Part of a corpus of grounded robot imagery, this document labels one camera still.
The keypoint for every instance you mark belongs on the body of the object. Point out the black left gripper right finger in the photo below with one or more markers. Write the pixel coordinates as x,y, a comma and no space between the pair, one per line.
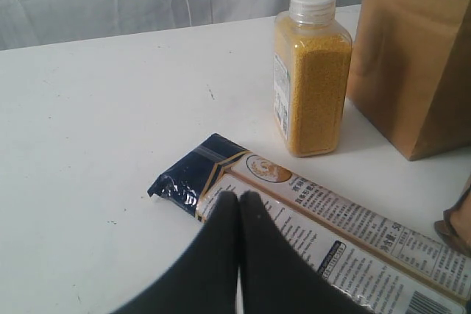
274,278

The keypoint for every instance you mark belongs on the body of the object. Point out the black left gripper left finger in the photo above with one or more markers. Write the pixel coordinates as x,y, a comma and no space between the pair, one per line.
204,278

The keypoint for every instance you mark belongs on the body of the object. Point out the brown paper shopping bag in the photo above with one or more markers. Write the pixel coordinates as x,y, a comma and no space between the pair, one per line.
410,73

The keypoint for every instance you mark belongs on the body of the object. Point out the noodle packet, navy and white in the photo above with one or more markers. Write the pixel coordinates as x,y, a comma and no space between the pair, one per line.
380,264

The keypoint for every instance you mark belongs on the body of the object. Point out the brown pouch with orange label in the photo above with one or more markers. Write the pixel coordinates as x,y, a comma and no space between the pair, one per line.
454,228

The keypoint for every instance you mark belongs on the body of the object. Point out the yellow millet plastic bottle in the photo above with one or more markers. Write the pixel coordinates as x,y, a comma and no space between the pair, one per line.
312,53

